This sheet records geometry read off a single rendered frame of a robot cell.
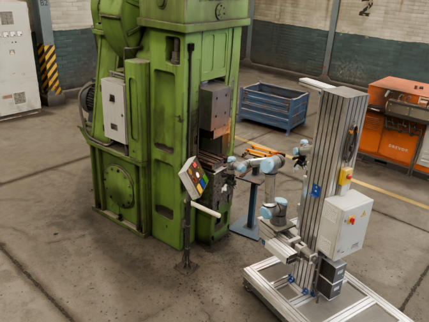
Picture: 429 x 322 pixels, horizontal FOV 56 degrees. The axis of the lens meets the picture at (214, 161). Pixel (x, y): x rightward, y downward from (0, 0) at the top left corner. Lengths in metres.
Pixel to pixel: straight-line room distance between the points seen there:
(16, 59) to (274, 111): 4.91
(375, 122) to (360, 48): 4.62
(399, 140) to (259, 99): 2.67
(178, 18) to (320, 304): 2.73
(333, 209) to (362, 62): 8.49
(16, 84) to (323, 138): 6.59
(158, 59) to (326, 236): 2.14
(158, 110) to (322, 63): 8.36
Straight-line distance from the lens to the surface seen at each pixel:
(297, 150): 3.99
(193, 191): 3.60
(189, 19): 3.59
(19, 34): 8.52
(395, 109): 6.80
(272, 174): 3.26
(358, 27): 11.45
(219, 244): 4.65
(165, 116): 4.02
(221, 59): 4.11
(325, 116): 3.14
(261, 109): 8.03
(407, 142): 7.02
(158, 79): 3.99
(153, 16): 3.81
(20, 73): 8.62
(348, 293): 4.03
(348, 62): 11.61
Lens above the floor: 2.79
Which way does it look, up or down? 25 degrees down
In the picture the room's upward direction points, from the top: 3 degrees clockwise
